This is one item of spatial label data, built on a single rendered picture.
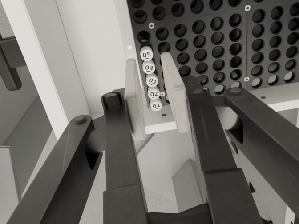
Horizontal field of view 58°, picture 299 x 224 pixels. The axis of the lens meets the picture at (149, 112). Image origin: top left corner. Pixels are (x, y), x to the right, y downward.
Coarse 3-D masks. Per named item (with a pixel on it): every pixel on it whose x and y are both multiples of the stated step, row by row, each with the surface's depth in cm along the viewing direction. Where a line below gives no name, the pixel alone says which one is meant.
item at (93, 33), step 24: (72, 0) 30; (96, 0) 30; (72, 24) 31; (96, 24) 32; (72, 48) 33; (96, 48) 33; (120, 48) 33; (96, 72) 34; (120, 72) 35; (288, 72) 36; (96, 96) 36; (144, 96) 36; (264, 96) 33; (288, 96) 32; (168, 120) 32
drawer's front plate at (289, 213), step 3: (297, 117) 42; (297, 120) 42; (297, 123) 42; (297, 126) 42; (288, 207) 51; (288, 210) 51; (288, 213) 51; (291, 213) 50; (288, 216) 51; (291, 216) 50; (294, 216) 49; (285, 219) 53; (288, 219) 52; (291, 219) 50; (285, 222) 53; (288, 222) 52
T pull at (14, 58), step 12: (0, 36) 25; (12, 36) 25; (0, 48) 25; (12, 48) 25; (0, 60) 25; (12, 60) 25; (24, 60) 26; (0, 72) 26; (12, 72) 26; (12, 84) 27
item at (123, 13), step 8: (120, 0) 29; (120, 8) 30; (128, 8) 30; (120, 16) 30; (128, 16) 30; (120, 24) 31; (128, 24) 31; (128, 32) 31; (128, 40) 32; (128, 48) 32; (128, 56) 32; (136, 56) 32
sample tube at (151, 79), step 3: (153, 72) 28; (147, 75) 28; (150, 75) 27; (153, 75) 27; (156, 75) 28; (147, 78) 27; (150, 78) 27; (153, 78) 27; (156, 78) 27; (147, 81) 27; (150, 81) 27; (153, 81) 27; (156, 81) 27; (147, 84) 27; (150, 84) 27; (153, 84) 27; (156, 84) 27
